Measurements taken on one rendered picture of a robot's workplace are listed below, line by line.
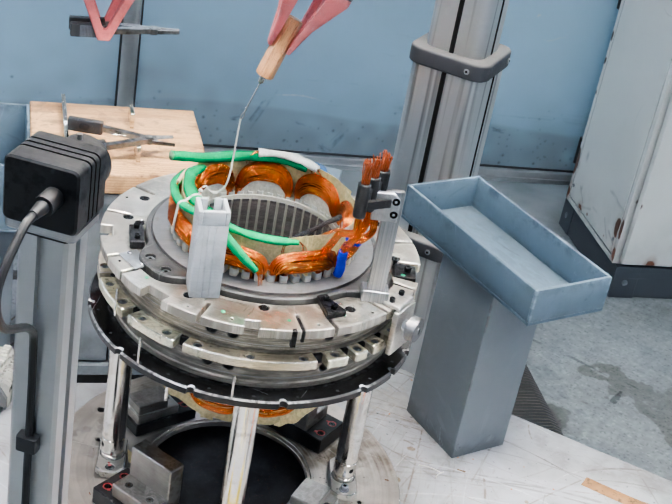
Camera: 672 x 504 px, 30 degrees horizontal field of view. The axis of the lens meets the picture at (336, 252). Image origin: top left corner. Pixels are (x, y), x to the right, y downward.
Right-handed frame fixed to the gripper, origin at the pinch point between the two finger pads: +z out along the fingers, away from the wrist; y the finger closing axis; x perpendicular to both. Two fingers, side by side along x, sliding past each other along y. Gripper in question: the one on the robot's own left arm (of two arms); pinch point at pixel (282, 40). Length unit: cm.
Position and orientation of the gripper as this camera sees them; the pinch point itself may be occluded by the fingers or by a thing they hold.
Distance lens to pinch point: 115.3
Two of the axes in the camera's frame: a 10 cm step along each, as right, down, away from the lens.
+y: 8.6, 4.4, 2.6
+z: -5.1, 8.1, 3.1
